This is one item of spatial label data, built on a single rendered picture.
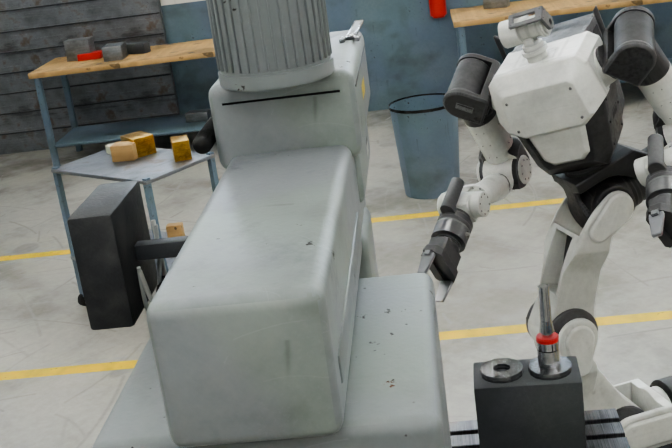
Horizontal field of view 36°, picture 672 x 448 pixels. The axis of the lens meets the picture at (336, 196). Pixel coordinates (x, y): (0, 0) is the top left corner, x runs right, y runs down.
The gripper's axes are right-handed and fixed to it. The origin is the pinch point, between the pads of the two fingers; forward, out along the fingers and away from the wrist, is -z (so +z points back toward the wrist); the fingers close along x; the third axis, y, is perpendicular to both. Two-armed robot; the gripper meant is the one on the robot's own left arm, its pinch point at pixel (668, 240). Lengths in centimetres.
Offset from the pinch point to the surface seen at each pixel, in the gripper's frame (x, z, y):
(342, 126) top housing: 70, -21, -28
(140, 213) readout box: 78, -33, -66
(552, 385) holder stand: -2.6, -27.6, -26.5
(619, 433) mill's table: -27.7, -24.2, -24.4
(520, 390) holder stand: -0.2, -29.0, -32.5
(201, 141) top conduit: 83, -27, -49
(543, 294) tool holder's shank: 10.9, -15.5, -21.8
